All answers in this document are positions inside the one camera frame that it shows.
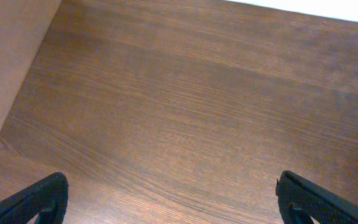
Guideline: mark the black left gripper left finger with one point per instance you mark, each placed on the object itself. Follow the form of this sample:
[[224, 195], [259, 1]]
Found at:
[[45, 200]]

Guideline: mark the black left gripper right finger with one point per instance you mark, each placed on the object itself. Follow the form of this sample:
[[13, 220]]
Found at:
[[302, 201]]

